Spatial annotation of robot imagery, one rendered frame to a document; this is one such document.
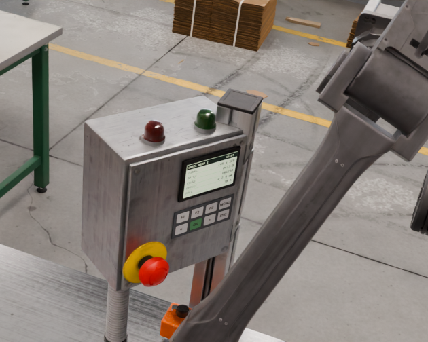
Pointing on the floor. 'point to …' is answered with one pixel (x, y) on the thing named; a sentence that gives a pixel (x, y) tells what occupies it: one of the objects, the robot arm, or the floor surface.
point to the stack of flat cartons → (225, 21)
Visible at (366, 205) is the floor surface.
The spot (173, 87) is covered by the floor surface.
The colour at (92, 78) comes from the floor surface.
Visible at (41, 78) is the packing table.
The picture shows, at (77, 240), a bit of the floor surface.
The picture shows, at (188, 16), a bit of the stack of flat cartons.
